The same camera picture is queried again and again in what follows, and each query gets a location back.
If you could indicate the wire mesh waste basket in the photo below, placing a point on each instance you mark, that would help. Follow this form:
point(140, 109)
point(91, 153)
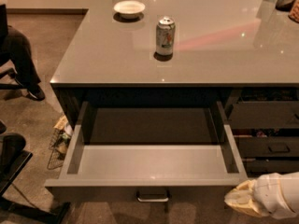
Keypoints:
point(59, 143)

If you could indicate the dark lower right drawers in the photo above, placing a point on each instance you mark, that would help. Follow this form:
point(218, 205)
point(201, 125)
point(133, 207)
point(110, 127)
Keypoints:
point(265, 123)

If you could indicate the white ceramic bowl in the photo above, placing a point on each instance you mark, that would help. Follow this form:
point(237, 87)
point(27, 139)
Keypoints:
point(129, 9)

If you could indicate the grey cabinet counter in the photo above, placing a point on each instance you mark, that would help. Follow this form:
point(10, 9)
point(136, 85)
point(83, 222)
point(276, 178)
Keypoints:
point(217, 43)

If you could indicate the grey top drawer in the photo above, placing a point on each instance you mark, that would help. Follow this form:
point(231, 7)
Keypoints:
point(115, 152)

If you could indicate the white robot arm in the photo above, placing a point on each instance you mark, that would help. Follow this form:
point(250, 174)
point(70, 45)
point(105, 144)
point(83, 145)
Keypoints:
point(272, 195)

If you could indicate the metal drawer handle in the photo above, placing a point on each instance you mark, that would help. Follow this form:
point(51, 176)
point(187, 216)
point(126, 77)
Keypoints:
point(152, 196)

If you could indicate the silver soda can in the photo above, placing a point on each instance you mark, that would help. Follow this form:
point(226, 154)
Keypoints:
point(165, 35)

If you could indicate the black office chair base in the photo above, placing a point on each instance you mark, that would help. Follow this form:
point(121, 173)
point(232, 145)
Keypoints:
point(13, 158)

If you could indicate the seated person's dark leg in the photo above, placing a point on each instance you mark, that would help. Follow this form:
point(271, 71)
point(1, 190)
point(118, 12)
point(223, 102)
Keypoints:
point(16, 47)

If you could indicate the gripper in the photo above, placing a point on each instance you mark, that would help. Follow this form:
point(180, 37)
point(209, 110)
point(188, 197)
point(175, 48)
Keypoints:
point(270, 194)

